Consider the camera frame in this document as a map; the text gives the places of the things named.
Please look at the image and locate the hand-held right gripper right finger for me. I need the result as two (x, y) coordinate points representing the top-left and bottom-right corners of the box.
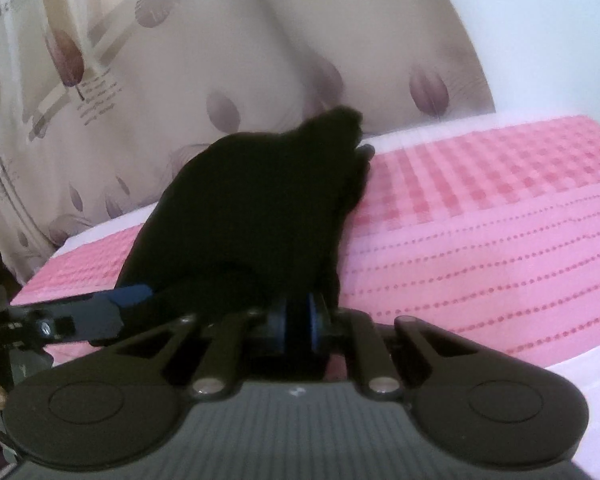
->
(306, 292), (481, 401)

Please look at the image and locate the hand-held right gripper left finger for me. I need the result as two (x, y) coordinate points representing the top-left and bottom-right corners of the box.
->
(111, 298), (292, 401)

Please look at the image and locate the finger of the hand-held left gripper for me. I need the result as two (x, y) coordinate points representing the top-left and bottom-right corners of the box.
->
(8, 284), (154, 347)

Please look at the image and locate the black garment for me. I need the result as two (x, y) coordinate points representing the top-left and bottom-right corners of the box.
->
(117, 105), (377, 367)

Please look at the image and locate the pink checked blanket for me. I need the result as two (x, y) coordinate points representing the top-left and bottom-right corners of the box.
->
(10, 115), (600, 367)

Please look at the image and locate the leaf print curtain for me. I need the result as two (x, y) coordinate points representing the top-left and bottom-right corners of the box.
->
(0, 0), (497, 283)

